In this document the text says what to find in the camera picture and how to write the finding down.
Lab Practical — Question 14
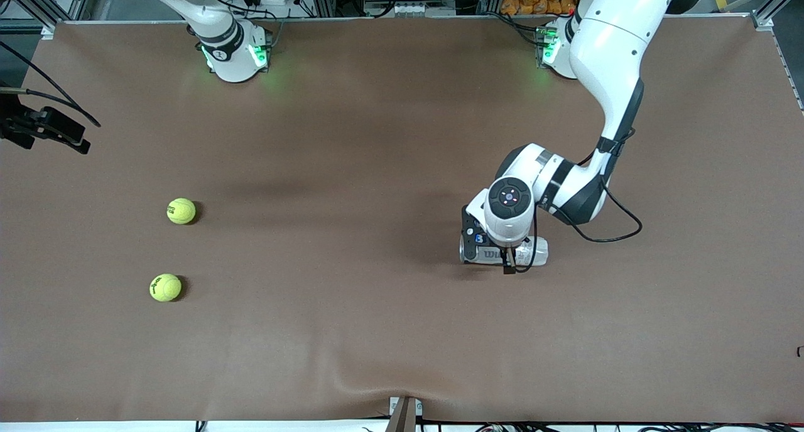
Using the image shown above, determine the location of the silver tennis ball can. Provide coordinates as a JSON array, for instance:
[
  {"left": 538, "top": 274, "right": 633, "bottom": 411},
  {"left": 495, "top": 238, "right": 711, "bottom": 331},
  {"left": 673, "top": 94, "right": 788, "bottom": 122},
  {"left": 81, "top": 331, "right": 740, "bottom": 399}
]
[{"left": 460, "top": 234, "right": 549, "bottom": 267}]

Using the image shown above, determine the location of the yellow tennis ball block print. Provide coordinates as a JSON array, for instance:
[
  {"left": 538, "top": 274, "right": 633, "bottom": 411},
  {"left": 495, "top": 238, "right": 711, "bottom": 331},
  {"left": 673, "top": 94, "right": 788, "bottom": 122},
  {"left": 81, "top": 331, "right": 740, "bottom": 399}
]
[{"left": 166, "top": 198, "right": 197, "bottom": 225}]

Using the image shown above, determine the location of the yellow tennis ball script print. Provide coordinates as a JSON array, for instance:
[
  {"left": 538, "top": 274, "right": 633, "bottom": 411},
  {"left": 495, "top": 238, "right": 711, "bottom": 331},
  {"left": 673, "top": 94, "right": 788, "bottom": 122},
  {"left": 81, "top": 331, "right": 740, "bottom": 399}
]
[{"left": 149, "top": 274, "right": 183, "bottom": 303}]

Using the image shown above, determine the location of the brown table mat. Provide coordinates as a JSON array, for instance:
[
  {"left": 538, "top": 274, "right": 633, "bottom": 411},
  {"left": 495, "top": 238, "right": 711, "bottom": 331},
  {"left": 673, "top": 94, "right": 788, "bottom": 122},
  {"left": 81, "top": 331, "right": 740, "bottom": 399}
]
[{"left": 0, "top": 14, "right": 804, "bottom": 423}]

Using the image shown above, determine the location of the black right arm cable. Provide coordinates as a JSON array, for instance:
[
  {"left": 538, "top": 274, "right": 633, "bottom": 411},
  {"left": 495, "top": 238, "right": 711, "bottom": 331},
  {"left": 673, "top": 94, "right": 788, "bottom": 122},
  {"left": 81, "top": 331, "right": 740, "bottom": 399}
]
[{"left": 0, "top": 41, "right": 101, "bottom": 128}]

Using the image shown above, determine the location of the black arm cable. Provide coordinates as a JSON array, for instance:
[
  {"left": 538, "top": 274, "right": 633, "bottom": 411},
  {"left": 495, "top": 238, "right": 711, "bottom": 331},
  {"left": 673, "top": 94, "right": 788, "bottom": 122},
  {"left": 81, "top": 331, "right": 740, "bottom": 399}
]
[
  {"left": 502, "top": 127, "right": 643, "bottom": 274},
  {"left": 0, "top": 41, "right": 101, "bottom": 128}
]

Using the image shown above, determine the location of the aluminium frame profile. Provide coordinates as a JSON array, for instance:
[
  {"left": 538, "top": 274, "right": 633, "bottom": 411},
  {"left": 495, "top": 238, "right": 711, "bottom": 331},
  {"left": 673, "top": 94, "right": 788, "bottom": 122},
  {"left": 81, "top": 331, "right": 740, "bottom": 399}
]
[
  {"left": 751, "top": 0, "right": 804, "bottom": 112},
  {"left": 0, "top": 0, "right": 95, "bottom": 40}
]

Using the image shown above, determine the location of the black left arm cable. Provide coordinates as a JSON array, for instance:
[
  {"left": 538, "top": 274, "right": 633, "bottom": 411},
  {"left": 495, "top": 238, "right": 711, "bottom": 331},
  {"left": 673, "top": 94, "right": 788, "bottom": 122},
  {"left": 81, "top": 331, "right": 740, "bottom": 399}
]
[{"left": 502, "top": 127, "right": 643, "bottom": 274}]

